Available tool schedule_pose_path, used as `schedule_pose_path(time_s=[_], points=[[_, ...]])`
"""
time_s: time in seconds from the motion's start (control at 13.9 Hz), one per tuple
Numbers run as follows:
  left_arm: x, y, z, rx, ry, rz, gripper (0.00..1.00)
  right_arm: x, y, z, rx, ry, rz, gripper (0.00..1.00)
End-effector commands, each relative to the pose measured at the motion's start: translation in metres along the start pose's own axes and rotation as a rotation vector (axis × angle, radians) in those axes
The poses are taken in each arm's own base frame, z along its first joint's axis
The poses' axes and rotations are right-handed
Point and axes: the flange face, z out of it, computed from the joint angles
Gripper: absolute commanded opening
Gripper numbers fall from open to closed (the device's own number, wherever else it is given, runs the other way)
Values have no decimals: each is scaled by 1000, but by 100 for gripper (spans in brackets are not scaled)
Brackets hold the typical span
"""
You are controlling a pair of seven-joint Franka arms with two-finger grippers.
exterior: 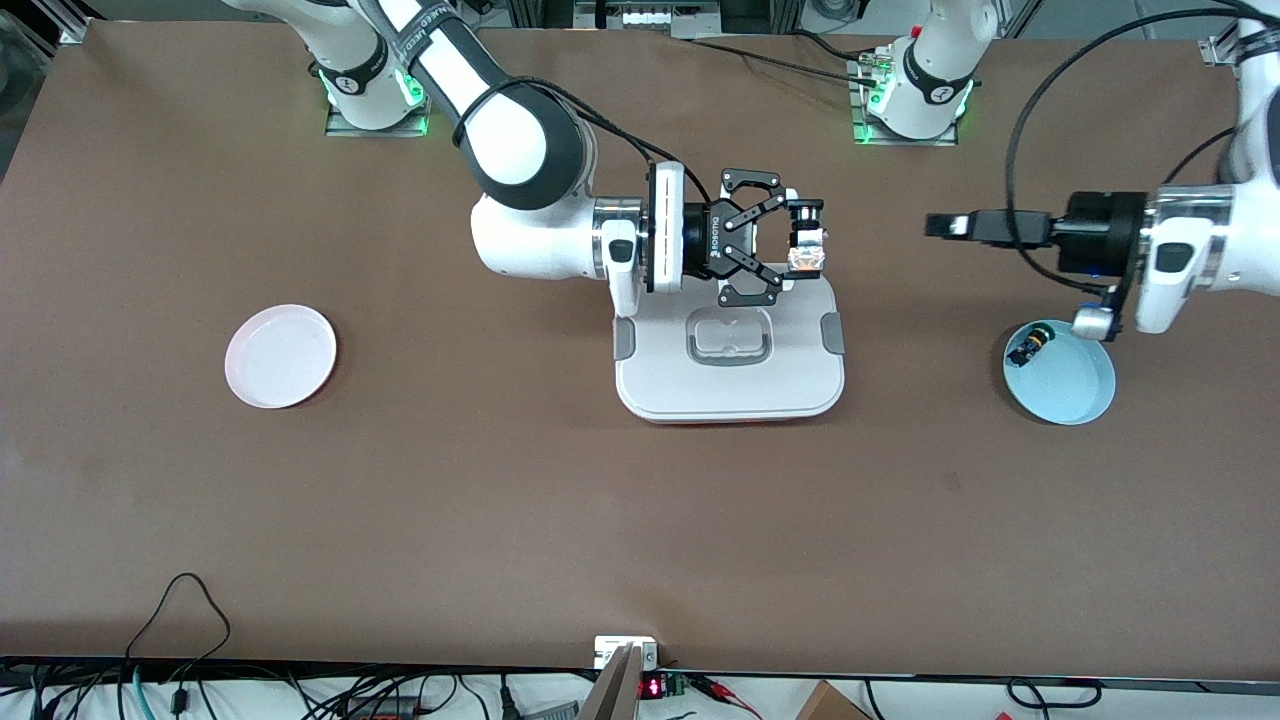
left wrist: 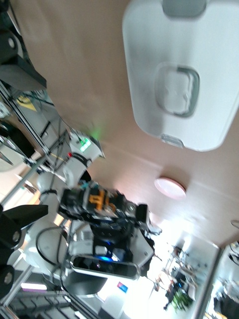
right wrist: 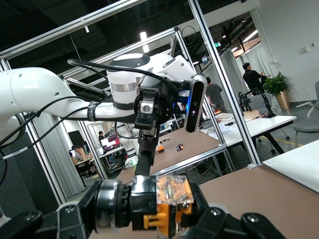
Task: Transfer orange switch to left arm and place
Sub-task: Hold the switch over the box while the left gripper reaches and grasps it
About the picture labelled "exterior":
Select pink box with white lid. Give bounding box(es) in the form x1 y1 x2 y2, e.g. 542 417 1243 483
612 265 846 425

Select grey USB hub orange ports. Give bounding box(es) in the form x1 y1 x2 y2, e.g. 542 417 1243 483
345 695 443 720

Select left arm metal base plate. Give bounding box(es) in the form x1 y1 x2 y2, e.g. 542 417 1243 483
848 48 961 148

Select round light blue plate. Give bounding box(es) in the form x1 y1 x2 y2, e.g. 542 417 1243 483
1003 320 1117 426

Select black cable on table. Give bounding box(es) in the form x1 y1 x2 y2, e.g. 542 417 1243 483
690 38 886 86

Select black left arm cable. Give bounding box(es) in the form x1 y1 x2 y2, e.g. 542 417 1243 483
1004 8 1251 296

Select black coiled cable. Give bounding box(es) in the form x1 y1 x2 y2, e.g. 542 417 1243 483
1005 678 1103 713

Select round pink plate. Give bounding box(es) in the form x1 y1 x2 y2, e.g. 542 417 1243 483
224 304 338 410

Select thin black looped cable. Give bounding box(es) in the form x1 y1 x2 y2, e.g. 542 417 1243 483
125 573 233 691

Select red clip leads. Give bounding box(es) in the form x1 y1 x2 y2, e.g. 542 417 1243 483
690 675 763 719

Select white pole clamp bracket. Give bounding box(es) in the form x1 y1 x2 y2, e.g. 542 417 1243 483
594 636 660 671

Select orange push-button switch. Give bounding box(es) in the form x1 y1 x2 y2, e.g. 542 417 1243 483
787 225 831 281

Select aluminium profile camera pole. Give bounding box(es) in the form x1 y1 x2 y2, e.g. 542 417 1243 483
578 643 643 720

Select green black push-button switch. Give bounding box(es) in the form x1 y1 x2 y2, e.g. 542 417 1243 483
1007 324 1059 369

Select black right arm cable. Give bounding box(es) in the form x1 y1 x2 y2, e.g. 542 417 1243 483
490 75 716 206

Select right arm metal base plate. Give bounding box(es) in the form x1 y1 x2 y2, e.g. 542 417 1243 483
325 43 441 138

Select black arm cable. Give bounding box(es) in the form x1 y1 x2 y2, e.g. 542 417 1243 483
490 75 716 206
1004 8 1251 296

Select brown cardboard box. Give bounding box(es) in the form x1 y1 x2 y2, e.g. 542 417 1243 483
795 680 873 720

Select white device on frame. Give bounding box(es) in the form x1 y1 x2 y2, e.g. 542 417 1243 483
575 0 721 39

